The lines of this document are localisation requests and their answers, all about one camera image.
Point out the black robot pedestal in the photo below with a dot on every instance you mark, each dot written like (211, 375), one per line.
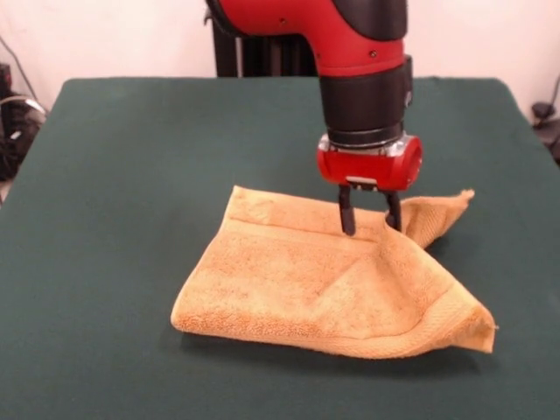
(262, 57)

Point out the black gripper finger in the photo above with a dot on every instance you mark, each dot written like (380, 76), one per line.
(346, 214)
(394, 210)

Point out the tan terry towel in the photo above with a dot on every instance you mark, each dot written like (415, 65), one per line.
(284, 271)

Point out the dark green table cloth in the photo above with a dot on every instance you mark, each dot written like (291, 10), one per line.
(109, 153)

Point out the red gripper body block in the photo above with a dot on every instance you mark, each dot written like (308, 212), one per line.
(363, 168)

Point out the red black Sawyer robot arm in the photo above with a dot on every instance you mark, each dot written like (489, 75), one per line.
(350, 35)

